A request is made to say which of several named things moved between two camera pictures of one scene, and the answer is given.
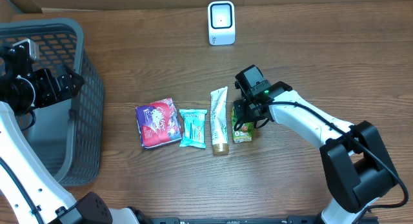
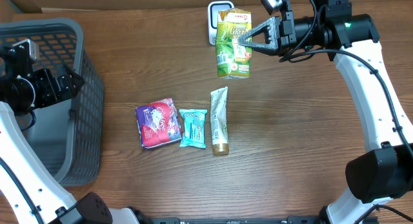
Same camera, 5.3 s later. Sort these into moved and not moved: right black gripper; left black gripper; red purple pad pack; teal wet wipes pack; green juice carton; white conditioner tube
Moved: green juice carton; right black gripper
Not moved: teal wet wipes pack; left black gripper; white conditioner tube; red purple pad pack
